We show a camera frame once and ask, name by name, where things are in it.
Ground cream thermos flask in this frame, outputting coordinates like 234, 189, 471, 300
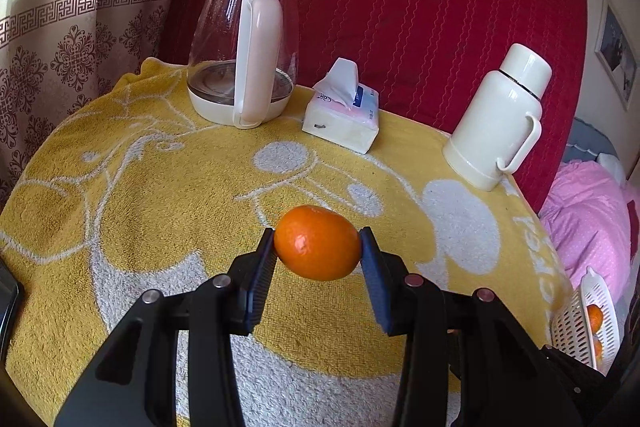
442, 43, 553, 192

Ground patterned beige curtain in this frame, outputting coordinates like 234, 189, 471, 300
0, 0, 211, 202

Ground tissue pack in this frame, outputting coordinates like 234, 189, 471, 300
301, 57, 380, 154

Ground pink dotted cloth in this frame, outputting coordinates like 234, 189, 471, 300
537, 159, 640, 293

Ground black smartphone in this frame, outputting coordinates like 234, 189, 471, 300
0, 259, 25, 363

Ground grey quilted cloth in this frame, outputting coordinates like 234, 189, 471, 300
570, 117, 621, 158

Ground framed wall picture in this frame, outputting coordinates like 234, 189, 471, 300
595, 0, 640, 108

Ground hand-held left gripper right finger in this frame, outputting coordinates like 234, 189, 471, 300
357, 227, 583, 427

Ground white plastic basket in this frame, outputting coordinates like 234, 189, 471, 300
550, 267, 621, 375

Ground glass kettle with cream handle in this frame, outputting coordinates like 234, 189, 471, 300
187, 0, 301, 129

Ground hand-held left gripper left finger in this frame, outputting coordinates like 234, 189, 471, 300
52, 227, 276, 427

